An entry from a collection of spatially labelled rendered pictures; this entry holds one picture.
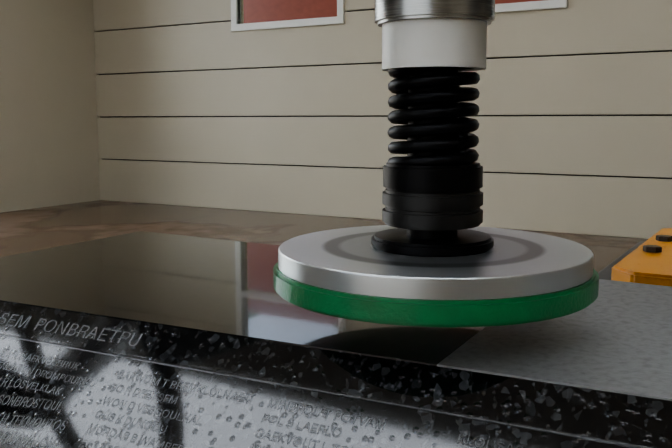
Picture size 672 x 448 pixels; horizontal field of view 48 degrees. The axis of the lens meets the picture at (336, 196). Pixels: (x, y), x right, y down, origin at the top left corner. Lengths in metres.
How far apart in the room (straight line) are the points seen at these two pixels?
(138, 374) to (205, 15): 7.99
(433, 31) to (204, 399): 0.28
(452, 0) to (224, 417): 0.30
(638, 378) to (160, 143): 8.50
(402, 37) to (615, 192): 6.18
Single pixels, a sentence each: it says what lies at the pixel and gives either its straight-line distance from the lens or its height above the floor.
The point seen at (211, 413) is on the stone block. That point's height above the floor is 0.81.
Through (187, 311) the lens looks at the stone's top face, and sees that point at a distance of 0.60.
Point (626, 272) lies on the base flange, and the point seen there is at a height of 0.78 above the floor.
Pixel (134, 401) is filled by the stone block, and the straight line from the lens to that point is 0.54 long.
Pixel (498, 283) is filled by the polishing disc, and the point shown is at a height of 0.90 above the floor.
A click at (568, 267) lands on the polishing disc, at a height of 0.90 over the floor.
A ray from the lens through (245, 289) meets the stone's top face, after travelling 0.66.
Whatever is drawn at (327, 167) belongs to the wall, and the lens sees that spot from 7.58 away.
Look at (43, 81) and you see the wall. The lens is 9.06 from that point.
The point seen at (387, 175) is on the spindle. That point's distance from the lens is 0.51.
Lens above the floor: 0.99
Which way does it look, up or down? 6 degrees down
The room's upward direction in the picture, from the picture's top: straight up
